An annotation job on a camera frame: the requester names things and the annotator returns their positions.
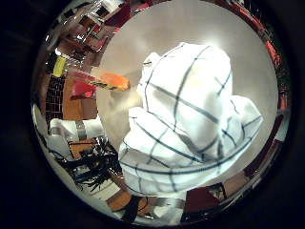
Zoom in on red object on table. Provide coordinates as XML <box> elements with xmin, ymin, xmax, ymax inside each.
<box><xmin>69</xmin><ymin>78</ymin><xmax>97</xmax><ymax>101</ymax></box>

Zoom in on white checkered cloth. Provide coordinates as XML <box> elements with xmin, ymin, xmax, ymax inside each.
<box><xmin>117</xmin><ymin>41</ymin><xmax>265</xmax><ymax>200</ymax></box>

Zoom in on yellow orange spray bottle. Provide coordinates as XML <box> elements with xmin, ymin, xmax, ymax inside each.
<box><xmin>90</xmin><ymin>71</ymin><xmax>132</xmax><ymax>93</ymax></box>

